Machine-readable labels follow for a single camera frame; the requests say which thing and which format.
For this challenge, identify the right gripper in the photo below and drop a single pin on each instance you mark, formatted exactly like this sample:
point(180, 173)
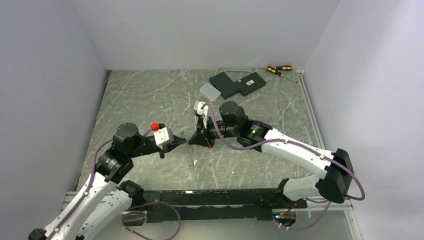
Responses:
point(202, 136)

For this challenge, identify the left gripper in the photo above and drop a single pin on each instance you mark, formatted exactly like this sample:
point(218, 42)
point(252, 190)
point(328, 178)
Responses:
point(170, 145)

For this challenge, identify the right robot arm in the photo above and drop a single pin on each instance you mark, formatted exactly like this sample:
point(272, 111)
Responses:
point(332, 171)

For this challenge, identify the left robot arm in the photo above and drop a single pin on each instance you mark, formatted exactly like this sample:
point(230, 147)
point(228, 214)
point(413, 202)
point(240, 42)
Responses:
point(104, 196)

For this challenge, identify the white rectangular box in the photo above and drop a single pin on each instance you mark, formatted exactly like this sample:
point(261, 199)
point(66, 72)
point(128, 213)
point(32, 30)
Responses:
point(210, 92)

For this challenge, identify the black rectangular box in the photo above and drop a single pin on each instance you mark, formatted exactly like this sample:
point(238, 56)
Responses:
point(250, 83)

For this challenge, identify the silver wrench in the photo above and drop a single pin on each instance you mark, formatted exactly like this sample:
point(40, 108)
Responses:
point(282, 120)

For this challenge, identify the yellow black screwdriver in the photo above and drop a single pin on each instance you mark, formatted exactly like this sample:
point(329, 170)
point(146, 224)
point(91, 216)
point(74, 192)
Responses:
point(281, 74)
point(278, 68)

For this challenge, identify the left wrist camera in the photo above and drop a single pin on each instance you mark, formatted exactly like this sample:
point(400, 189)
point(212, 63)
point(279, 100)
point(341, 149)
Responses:
point(162, 134)

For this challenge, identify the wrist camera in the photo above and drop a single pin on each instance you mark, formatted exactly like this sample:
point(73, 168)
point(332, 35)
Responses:
point(162, 134)
point(202, 110)

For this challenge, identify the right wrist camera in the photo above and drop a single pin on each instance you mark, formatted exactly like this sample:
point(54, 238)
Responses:
point(202, 110)

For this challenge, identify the black base frame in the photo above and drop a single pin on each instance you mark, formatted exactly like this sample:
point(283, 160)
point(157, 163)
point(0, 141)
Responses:
point(208, 204)

